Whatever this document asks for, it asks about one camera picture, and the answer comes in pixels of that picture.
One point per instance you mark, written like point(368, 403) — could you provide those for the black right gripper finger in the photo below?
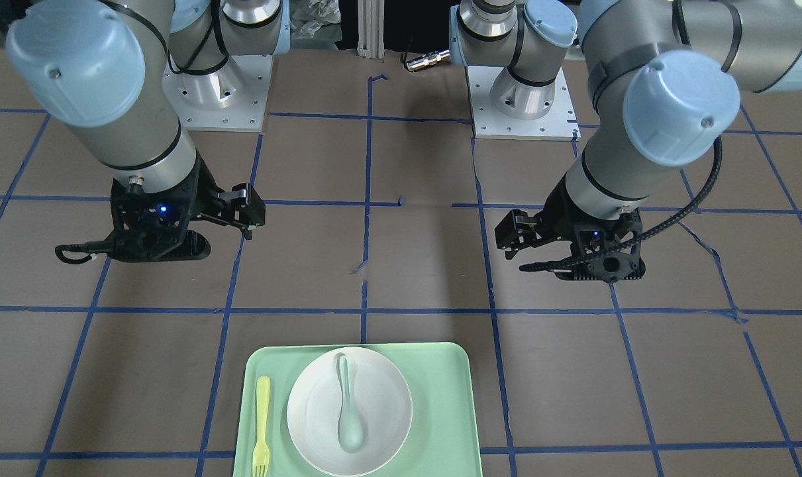
point(244, 203)
point(229, 220)

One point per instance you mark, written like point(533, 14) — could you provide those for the white round plate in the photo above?
point(384, 401)

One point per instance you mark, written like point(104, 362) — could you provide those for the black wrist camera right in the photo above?
point(154, 232)

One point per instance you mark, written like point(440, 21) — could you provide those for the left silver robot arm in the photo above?
point(664, 78)

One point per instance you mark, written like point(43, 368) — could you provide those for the mint green tray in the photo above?
point(443, 437)

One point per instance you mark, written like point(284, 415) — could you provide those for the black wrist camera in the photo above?
point(608, 266)
point(154, 232)

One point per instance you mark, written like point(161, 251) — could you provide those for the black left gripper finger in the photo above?
point(517, 223)
point(512, 245)

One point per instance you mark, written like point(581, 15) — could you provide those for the yellow plastic fork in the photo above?
point(261, 453)

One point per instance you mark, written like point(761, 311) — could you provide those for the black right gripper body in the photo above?
point(202, 187)

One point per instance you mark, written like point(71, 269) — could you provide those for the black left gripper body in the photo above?
point(561, 211)

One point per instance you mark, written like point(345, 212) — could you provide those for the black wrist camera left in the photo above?
point(608, 266)

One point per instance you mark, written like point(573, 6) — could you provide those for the pale green spoon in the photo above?
point(350, 428)

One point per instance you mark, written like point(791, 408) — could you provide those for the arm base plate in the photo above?
point(523, 109)
point(234, 99)

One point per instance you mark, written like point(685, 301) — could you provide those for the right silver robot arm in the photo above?
point(99, 66)

